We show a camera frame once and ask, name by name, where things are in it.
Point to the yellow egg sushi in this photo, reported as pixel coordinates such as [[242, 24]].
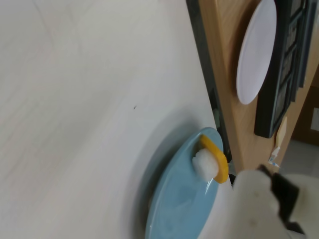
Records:
[[214, 154]]

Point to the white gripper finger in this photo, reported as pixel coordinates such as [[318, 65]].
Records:
[[251, 206]]

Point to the beige paper tag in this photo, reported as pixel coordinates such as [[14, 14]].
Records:
[[281, 132]]

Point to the light wooden shelf board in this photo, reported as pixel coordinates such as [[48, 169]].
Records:
[[224, 49]]

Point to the white round plate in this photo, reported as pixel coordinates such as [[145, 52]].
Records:
[[256, 49]]

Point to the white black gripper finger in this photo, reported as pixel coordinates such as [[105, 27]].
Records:
[[284, 194]]

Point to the blue dish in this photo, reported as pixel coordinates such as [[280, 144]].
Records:
[[174, 194]]

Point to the dark slatted crate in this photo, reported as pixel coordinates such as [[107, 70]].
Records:
[[264, 124]]

